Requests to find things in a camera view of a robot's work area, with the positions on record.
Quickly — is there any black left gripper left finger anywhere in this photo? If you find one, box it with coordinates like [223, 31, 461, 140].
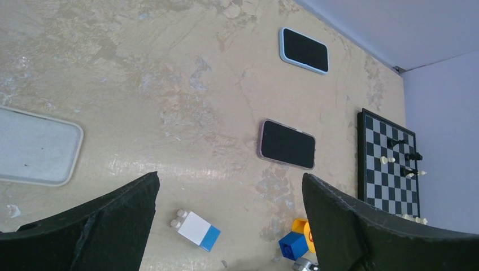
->
[1, 172, 160, 270]

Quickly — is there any white blue toy block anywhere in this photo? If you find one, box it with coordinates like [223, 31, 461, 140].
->
[170, 209, 221, 252]

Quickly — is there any black chess piece right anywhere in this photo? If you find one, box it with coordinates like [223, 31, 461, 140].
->
[404, 152, 423, 161]

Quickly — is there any phone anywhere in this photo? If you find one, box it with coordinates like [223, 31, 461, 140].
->
[257, 119, 316, 170]
[279, 27, 329, 75]

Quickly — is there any black chess piece far left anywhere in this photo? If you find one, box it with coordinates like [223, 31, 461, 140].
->
[387, 138, 408, 148]

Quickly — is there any white chess piece left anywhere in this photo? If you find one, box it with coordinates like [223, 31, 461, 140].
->
[380, 156, 395, 164]

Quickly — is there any white chess piece front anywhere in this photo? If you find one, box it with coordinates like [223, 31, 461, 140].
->
[402, 214, 428, 225]

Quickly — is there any white chess piece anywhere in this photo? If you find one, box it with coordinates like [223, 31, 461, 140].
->
[402, 214, 428, 225]
[380, 156, 395, 164]

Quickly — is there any orange blue toy block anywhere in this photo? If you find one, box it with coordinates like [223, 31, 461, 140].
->
[278, 218, 316, 261]

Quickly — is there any black chess piece near pawn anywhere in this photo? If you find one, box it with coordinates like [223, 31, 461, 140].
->
[400, 167, 419, 177]

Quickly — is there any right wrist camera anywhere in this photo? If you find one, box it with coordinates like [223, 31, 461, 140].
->
[291, 257, 320, 271]

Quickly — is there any black white chessboard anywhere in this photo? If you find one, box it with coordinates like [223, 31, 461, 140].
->
[357, 108, 421, 217]

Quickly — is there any phone in light-blue case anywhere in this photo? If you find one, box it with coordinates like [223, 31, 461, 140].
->
[279, 27, 329, 75]

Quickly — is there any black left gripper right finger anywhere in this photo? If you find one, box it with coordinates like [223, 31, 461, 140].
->
[302, 173, 478, 270]

